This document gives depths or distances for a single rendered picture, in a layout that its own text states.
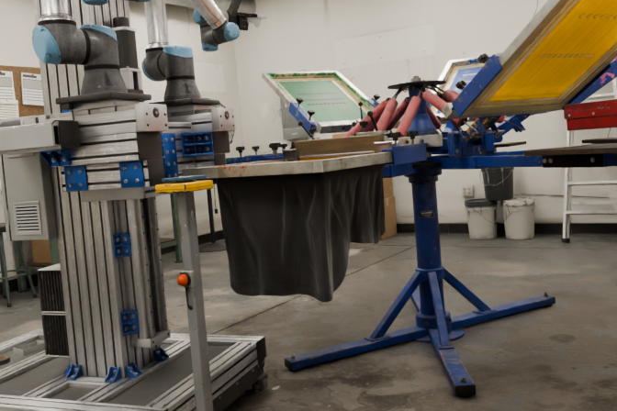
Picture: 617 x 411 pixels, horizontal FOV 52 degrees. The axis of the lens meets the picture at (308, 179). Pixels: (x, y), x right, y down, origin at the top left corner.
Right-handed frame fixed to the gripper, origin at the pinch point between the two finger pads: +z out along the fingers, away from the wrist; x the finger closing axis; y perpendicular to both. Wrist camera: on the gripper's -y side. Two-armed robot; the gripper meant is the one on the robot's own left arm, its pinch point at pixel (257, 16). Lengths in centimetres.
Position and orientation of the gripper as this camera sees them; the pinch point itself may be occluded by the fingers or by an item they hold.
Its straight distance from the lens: 319.5
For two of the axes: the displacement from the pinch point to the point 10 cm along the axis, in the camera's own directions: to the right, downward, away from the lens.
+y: -0.2, 9.9, 1.5
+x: 7.1, 1.2, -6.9
